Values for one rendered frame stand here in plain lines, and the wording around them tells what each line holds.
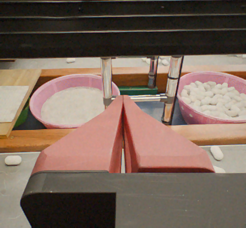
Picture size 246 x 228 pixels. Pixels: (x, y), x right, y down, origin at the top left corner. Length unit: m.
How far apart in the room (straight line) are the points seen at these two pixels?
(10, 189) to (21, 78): 0.39
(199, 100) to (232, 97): 0.11
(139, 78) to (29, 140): 0.43
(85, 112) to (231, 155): 0.40
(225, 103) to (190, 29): 0.52
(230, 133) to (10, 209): 0.51
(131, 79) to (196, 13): 0.56
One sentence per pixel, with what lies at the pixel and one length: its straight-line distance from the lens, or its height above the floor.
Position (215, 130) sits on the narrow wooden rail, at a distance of 0.59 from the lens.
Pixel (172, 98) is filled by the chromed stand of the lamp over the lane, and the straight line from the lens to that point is 0.52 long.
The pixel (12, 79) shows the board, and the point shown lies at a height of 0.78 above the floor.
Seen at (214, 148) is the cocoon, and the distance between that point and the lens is 0.55.
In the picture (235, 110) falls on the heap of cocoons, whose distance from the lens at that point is 0.72.
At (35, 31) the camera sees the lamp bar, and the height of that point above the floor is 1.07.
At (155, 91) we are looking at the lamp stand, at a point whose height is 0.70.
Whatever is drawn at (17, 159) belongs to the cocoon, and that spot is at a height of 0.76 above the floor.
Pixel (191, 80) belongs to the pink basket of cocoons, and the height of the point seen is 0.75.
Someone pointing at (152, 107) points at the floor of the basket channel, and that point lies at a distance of 0.77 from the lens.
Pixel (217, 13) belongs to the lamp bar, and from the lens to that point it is 0.27.
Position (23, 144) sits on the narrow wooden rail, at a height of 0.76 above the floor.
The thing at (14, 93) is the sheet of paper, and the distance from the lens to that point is 0.72.
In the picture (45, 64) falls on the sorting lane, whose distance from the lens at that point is 0.95.
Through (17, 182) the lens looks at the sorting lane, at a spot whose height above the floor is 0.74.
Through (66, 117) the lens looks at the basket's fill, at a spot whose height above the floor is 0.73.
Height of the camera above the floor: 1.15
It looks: 38 degrees down
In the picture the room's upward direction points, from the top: straight up
